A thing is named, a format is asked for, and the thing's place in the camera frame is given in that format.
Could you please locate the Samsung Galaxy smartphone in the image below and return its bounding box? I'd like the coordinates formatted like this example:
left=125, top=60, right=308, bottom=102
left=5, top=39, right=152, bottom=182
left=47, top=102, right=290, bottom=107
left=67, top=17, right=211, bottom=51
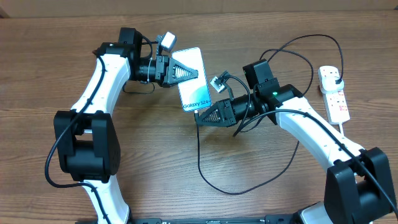
left=172, top=47, right=211, bottom=112

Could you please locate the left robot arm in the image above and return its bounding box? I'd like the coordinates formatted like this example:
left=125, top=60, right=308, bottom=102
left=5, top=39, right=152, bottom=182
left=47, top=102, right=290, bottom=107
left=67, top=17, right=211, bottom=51
left=44, top=27, right=198, bottom=223

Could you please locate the white power strip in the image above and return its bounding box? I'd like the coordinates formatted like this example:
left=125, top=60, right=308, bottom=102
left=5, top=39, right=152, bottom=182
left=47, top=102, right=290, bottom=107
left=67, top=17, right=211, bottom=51
left=318, top=65, right=350, bottom=124

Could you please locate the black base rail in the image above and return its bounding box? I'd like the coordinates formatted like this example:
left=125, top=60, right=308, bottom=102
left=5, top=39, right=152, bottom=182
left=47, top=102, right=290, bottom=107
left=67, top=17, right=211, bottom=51
left=74, top=213, right=299, bottom=224

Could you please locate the white charger plug adapter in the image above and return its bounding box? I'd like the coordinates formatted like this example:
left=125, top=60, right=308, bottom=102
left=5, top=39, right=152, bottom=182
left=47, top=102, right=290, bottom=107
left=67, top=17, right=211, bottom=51
left=320, top=77, right=345, bottom=94

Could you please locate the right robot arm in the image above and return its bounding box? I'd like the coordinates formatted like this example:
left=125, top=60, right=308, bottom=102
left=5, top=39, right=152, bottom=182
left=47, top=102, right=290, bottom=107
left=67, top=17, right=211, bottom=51
left=194, top=59, right=397, bottom=223

